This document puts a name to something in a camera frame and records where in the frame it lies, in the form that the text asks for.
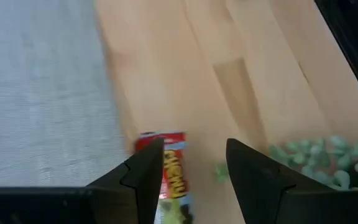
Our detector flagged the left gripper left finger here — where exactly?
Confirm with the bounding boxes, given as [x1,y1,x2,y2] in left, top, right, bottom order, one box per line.
[85,138,165,224]

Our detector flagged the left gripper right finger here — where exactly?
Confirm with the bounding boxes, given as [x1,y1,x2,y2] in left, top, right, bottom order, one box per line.
[226,138,298,224]

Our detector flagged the red wrapper granola bar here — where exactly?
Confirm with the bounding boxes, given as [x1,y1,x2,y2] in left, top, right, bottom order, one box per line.
[134,130,196,224]

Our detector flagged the potted green succulent plant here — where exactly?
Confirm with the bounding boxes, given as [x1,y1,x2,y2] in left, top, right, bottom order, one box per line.
[214,134,358,192]

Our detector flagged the grey woven table mat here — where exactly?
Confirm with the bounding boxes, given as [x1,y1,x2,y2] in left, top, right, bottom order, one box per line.
[0,0,131,188]

